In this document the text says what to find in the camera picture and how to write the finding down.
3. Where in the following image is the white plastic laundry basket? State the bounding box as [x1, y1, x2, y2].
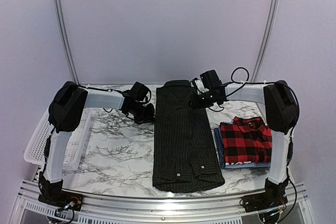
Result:
[24, 108, 92, 171]

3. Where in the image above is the aluminium corner post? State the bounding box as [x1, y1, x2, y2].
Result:
[54, 0, 80, 84]
[251, 0, 279, 82]

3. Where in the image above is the black pinstriped long sleeve shirt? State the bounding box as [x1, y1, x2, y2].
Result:
[152, 80, 225, 193]

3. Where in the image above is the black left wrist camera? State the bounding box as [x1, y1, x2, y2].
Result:
[128, 82, 152, 104]

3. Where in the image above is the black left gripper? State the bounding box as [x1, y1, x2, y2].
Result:
[128, 102, 154, 124]

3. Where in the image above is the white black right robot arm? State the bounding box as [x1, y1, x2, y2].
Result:
[188, 80, 299, 212]

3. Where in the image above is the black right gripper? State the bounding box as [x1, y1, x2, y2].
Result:
[187, 90, 218, 110]

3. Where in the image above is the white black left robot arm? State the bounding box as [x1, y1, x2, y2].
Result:
[38, 81, 154, 209]

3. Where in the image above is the left aluminium corner post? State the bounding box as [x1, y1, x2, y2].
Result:
[54, 0, 80, 84]

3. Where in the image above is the blue checked folded shirt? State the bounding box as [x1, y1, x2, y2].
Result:
[213, 127, 226, 169]

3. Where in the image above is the light blue folded shirt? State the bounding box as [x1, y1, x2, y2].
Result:
[220, 162, 271, 169]

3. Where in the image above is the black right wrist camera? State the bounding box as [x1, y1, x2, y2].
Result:
[191, 70, 222, 93]

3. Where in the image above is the aluminium front frame rail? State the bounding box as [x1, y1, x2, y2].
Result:
[7, 179, 316, 224]

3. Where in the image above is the right aluminium corner post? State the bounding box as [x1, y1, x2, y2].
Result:
[251, 0, 279, 82]

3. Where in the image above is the red black plaid shirt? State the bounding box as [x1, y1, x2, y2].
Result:
[219, 117, 272, 165]

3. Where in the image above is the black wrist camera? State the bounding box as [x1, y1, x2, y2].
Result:
[191, 70, 222, 93]
[128, 82, 152, 104]

